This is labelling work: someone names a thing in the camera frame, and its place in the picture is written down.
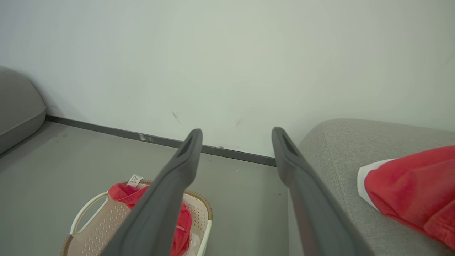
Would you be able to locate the grey fabric sofa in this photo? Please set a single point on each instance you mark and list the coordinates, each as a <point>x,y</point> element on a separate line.
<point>337,149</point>

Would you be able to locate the cream perforated laundry basket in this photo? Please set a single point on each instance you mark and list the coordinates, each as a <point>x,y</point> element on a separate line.
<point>103,224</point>

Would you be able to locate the red jersey with black number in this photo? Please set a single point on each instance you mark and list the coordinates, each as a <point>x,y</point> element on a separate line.
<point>122,193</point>

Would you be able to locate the black baseboard strip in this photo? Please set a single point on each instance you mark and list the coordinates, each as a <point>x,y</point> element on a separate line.
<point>106,128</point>

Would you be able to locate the red garment with white sleeve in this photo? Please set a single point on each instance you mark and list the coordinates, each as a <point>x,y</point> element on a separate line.
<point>416,188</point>

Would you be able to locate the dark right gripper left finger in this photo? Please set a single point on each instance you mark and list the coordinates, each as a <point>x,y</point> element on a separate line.
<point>156,213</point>

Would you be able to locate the grey upholstered cushion seat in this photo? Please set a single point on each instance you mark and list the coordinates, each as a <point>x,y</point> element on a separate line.
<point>17,110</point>

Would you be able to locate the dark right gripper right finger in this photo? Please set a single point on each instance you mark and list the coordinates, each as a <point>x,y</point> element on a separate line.
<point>312,213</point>

